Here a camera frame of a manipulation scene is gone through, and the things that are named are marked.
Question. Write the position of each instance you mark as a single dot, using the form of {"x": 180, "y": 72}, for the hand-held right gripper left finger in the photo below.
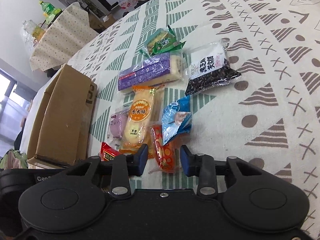
{"x": 142, "y": 160}

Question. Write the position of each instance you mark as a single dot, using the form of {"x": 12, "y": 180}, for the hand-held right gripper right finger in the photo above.
{"x": 186, "y": 162}

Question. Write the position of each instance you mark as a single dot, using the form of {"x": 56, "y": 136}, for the red orange candy packet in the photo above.
{"x": 165, "y": 152}

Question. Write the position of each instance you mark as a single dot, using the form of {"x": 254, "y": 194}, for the small red snack packet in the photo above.
{"x": 110, "y": 152}

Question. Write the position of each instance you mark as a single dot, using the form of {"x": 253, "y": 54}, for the purple mochi packet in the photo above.
{"x": 118, "y": 125}

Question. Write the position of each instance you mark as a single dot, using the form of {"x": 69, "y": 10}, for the blue snack packet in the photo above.
{"x": 176, "y": 118}

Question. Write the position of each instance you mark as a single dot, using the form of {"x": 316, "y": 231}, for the orange rice cracker packet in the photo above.
{"x": 140, "y": 115}

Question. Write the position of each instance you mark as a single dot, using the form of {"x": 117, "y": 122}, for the brown cardboard box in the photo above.
{"x": 62, "y": 115}

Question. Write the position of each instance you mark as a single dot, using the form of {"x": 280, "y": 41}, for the long purple cake packet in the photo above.
{"x": 147, "y": 71}

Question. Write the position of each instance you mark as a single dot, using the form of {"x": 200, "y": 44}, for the black and white rice packet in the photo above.
{"x": 212, "y": 67}

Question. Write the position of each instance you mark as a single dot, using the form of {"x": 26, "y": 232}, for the small green snack packet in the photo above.
{"x": 172, "y": 46}

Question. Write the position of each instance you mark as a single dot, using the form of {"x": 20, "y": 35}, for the green clear cracker packet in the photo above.
{"x": 160, "y": 37}

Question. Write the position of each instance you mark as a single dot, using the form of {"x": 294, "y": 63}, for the crumpled coloured cloth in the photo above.
{"x": 11, "y": 158}

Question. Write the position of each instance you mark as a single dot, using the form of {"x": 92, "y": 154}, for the printed blanket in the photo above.
{"x": 250, "y": 80}

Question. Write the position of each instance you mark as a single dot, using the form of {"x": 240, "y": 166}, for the dotted cream cloth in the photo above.
{"x": 65, "y": 35}

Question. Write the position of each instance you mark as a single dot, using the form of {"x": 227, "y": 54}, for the pink plastic bag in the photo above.
{"x": 125, "y": 2}

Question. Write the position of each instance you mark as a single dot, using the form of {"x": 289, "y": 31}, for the clear plastic bottle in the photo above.
{"x": 31, "y": 28}

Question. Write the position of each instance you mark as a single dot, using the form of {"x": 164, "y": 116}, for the green drink bottle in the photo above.
{"x": 48, "y": 8}

